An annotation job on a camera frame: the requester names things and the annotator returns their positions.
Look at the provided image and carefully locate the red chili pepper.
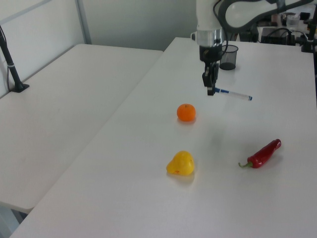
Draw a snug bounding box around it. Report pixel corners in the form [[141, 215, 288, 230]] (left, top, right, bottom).
[[238, 138, 282, 170]]

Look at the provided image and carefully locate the clear plastic container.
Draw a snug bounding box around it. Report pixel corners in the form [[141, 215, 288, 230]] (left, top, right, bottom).
[[285, 13, 301, 27]]

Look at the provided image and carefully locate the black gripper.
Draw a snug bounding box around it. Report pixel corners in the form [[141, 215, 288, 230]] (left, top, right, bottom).
[[198, 44, 223, 97]]

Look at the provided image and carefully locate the black clamp stand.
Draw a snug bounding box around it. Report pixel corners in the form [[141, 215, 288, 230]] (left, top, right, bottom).
[[300, 9, 317, 53]]

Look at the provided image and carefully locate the grey metal partition post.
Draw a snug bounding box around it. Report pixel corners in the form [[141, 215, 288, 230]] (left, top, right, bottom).
[[75, 0, 93, 46]]

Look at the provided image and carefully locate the black mesh pen cup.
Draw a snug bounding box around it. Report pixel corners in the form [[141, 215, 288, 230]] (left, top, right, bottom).
[[218, 44, 239, 71]]

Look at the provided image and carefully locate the yellow pear fruit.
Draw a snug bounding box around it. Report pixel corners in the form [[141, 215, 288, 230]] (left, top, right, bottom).
[[165, 150, 195, 176]]

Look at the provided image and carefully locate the blue and white marker pen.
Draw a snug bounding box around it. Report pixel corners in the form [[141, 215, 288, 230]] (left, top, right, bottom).
[[213, 87, 254, 102]]

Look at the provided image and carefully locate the black electronics box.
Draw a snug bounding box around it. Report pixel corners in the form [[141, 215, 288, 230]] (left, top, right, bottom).
[[260, 27, 296, 46]]

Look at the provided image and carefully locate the orange mandarin fruit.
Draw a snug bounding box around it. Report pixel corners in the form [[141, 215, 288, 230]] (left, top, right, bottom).
[[176, 103, 197, 122]]

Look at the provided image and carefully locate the black pole with base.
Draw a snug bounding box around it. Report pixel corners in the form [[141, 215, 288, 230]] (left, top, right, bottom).
[[0, 24, 30, 93]]

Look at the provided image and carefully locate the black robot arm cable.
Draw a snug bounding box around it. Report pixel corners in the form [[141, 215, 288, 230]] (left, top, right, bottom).
[[212, 0, 233, 56]]

